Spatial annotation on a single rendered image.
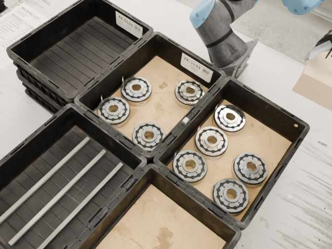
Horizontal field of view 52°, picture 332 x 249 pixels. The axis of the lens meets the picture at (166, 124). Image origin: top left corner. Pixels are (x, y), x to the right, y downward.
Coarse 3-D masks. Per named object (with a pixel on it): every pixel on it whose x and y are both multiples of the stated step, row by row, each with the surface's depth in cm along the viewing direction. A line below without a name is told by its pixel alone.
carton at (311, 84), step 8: (320, 56) 91; (328, 56) 92; (312, 64) 90; (320, 64) 90; (328, 64) 90; (304, 72) 88; (312, 72) 88; (320, 72) 88; (328, 72) 89; (304, 80) 89; (312, 80) 88; (320, 80) 87; (328, 80) 87; (296, 88) 93; (304, 88) 91; (312, 88) 90; (320, 88) 88; (328, 88) 87; (304, 96) 93; (312, 96) 92; (320, 96) 90; (328, 96) 89; (320, 104) 92; (328, 104) 91
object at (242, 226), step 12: (240, 84) 109; (204, 108) 103; (276, 108) 105; (192, 120) 100; (300, 120) 103; (180, 132) 98; (168, 144) 97; (156, 156) 93; (288, 156) 97; (168, 168) 92; (180, 180) 90; (276, 180) 92; (192, 192) 89; (264, 192) 90; (216, 204) 88; (228, 216) 86; (252, 216) 87; (240, 228) 85
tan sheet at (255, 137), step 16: (256, 128) 113; (192, 144) 108; (240, 144) 109; (256, 144) 109; (272, 144) 110; (288, 144) 110; (208, 160) 105; (224, 160) 106; (272, 160) 107; (208, 176) 102; (224, 176) 103; (208, 192) 100; (256, 192) 101
